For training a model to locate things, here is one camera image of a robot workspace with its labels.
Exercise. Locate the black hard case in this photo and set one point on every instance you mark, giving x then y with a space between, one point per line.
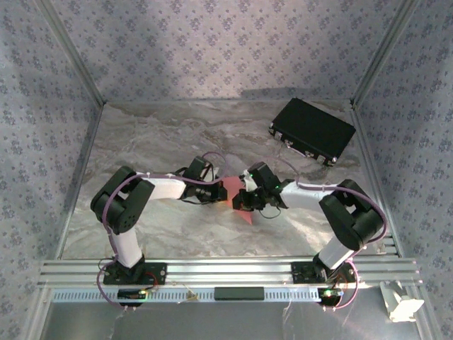
311 127

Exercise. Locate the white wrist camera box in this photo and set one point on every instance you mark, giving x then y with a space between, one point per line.
249 182
216 173

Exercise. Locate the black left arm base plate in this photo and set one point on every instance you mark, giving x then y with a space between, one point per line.
157 274

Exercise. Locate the aluminium frame post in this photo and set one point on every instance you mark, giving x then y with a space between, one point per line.
73 53
386 53

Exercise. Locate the aluminium side rail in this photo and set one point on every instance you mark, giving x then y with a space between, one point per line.
80 177
366 141

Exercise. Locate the small tan connector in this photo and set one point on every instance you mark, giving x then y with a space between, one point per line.
192 297

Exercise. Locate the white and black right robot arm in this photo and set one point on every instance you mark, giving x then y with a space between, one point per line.
350 216

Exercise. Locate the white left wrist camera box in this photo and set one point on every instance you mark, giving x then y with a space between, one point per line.
216 173

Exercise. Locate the small circuit board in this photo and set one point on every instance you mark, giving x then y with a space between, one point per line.
329 294
129 294

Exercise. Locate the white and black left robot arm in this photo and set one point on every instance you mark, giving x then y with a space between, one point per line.
120 202

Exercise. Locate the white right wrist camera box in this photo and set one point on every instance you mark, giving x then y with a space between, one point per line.
249 182

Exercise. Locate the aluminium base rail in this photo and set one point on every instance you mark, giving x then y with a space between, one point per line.
230 272

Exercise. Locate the white plastic bracket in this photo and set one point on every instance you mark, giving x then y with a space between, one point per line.
403 306

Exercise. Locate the black rectangular bar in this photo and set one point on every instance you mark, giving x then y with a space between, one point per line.
239 294

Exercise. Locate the pink paper sheet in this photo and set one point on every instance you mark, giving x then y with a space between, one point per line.
231 187

